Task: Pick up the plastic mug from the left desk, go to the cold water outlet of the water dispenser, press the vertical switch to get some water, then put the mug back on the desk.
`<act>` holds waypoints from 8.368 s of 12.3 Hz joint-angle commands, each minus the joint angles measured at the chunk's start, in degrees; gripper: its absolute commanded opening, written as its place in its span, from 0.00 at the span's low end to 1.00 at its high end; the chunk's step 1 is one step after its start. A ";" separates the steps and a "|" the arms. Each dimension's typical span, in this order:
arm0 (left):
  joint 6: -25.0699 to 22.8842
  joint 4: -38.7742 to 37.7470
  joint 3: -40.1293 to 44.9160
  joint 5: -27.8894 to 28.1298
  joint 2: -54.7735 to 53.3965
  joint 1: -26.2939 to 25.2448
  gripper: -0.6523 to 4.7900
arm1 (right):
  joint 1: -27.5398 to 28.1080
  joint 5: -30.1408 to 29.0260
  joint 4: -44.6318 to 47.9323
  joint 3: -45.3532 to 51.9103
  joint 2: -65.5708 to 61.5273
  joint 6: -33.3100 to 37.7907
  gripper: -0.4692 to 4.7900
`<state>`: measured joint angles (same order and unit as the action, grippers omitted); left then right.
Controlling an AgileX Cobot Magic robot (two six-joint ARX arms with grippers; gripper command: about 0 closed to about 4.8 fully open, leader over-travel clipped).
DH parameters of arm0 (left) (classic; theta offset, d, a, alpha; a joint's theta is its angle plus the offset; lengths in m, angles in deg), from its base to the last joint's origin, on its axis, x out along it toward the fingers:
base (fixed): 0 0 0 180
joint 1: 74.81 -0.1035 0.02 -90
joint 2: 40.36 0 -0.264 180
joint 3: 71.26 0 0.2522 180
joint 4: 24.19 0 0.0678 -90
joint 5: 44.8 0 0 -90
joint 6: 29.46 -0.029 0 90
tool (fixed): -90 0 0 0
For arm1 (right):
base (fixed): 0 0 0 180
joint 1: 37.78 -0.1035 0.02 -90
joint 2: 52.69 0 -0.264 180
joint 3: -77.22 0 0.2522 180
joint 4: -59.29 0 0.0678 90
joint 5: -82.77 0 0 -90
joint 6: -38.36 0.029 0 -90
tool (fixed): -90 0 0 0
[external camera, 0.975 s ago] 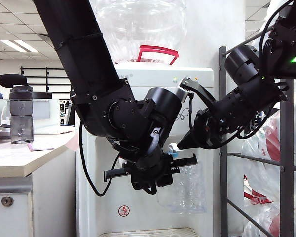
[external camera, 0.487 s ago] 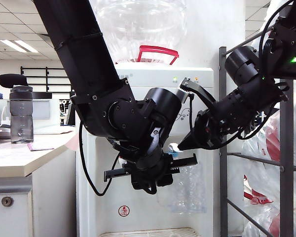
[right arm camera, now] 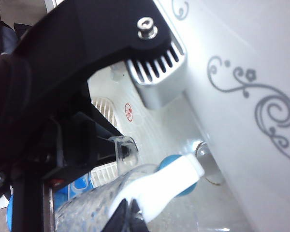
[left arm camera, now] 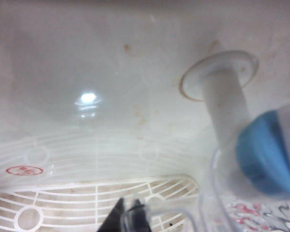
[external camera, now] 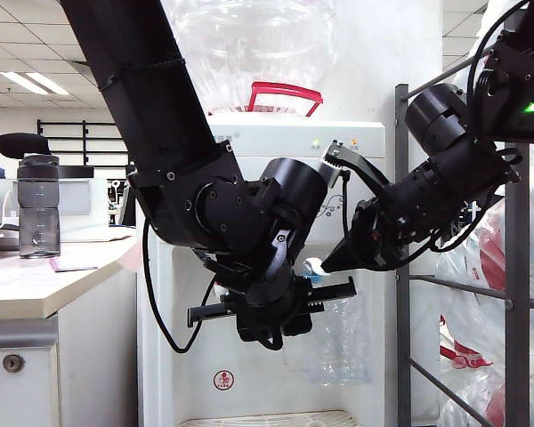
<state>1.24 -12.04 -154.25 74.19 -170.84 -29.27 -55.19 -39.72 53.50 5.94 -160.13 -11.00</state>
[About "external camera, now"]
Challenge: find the white desk with beige top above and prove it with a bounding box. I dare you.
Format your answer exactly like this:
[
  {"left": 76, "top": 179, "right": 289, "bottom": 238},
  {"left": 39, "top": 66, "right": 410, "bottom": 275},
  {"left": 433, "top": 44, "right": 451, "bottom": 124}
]
[{"left": 0, "top": 234, "right": 140, "bottom": 427}]

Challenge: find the round cabinet lock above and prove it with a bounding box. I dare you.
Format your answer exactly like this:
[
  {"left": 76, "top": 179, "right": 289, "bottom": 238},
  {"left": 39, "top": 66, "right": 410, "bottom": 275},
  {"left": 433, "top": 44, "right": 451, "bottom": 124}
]
[{"left": 2, "top": 353, "right": 26, "bottom": 374}]

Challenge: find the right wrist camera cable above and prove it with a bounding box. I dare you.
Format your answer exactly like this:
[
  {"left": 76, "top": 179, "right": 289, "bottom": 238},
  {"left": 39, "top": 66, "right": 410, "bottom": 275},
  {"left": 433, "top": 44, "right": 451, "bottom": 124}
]
[{"left": 340, "top": 168, "right": 355, "bottom": 241}]

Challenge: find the white cable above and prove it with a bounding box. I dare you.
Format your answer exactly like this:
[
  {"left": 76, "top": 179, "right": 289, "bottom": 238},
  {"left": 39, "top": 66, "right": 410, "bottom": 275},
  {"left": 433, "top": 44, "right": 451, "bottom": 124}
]
[{"left": 0, "top": 189, "right": 20, "bottom": 232}]

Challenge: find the white drip tray grille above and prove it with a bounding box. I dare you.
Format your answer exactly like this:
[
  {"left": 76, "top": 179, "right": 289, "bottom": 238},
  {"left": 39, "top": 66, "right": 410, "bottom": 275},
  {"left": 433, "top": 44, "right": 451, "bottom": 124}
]
[{"left": 177, "top": 409, "right": 361, "bottom": 427}]

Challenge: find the black chair headrest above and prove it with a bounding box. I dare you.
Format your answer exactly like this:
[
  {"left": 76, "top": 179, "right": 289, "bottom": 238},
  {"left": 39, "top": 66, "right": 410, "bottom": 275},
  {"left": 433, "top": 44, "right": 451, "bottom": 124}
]
[{"left": 0, "top": 133, "right": 53, "bottom": 159}]

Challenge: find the red jug handle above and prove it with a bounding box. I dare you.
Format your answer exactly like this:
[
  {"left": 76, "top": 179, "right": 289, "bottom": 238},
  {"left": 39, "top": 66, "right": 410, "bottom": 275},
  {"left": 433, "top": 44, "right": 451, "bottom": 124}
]
[{"left": 245, "top": 81, "right": 325, "bottom": 117}]

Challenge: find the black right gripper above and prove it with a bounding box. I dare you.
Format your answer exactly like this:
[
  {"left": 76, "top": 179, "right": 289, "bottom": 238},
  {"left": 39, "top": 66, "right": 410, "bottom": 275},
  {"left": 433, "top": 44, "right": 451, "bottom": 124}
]
[{"left": 322, "top": 195, "right": 417, "bottom": 273}]

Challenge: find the black wall shelf rack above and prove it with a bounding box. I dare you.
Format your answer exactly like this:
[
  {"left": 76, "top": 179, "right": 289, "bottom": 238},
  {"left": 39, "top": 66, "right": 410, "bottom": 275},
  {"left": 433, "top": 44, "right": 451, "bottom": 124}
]
[{"left": 35, "top": 118, "right": 134, "bottom": 167}]

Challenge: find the clear plastic mug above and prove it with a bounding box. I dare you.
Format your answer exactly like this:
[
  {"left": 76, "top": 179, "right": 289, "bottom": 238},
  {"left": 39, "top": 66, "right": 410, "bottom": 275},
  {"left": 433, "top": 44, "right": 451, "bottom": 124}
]
[{"left": 284, "top": 295, "right": 374, "bottom": 386}]

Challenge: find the white water dispenser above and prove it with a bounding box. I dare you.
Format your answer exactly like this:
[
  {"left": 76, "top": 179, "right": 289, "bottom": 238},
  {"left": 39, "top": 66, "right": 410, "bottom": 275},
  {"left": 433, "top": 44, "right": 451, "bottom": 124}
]
[{"left": 135, "top": 111, "right": 386, "bottom": 427}]

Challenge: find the pink card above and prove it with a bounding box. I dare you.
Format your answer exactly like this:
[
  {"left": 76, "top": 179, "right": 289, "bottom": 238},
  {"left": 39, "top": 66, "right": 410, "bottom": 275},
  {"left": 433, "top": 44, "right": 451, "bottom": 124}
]
[{"left": 47, "top": 257, "right": 99, "bottom": 273}]

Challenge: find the clear inverted water jug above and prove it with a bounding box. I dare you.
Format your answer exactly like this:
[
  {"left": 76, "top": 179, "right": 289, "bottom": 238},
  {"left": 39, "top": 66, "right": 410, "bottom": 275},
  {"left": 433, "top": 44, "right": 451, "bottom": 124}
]
[{"left": 159, "top": 0, "right": 338, "bottom": 115}]

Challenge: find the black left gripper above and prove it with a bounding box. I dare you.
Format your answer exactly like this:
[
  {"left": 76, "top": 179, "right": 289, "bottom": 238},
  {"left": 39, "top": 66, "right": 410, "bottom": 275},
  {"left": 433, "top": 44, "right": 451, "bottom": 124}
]
[{"left": 186, "top": 275, "right": 358, "bottom": 343}]

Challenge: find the white tap with blue collar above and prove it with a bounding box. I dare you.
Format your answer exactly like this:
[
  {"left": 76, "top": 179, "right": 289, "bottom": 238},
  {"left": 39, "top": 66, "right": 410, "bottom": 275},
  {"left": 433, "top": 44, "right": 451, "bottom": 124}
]
[{"left": 303, "top": 256, "right": 328, "bottom": 284}]

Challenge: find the red round sticker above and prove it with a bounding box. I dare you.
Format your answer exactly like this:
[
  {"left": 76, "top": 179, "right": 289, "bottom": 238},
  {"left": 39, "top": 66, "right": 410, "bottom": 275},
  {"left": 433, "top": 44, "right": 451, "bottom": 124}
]
[{"left": 212, "top": 369, "right": 236, "bottom": 393}]

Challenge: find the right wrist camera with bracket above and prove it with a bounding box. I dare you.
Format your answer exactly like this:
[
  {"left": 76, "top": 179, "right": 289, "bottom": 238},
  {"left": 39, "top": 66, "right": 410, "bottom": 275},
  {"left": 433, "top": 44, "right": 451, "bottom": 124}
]
[{"left": 319, "top": 139, "right": 391, "bottom": 199}]

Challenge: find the brown metal rack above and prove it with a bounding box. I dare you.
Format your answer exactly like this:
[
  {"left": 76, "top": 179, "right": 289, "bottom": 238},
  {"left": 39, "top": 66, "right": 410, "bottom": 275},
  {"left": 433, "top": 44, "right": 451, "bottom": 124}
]
[{"left": 393, "top": 44, "right": 534, "bottom": 427}]

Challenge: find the ceiling light panel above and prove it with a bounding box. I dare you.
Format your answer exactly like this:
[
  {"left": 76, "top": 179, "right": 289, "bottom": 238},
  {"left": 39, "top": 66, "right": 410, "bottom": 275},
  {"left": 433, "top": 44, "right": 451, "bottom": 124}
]
[{"left": 0, "top": 70, "right": 69, "bottom": 97}]

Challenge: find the grey water bottle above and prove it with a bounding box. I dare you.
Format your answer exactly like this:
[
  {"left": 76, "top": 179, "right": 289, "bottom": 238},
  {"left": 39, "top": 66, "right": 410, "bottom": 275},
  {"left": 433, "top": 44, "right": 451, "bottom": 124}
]
[{"left": 16, "top": 154, "right": 61, "bottom": 259}]

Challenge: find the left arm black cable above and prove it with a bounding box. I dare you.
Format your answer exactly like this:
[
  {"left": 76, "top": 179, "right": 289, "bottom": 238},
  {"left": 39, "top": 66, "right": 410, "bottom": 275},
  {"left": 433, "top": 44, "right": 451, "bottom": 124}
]
[{"left": 141, "top": 217, "right": 217, "bottom": 356}]

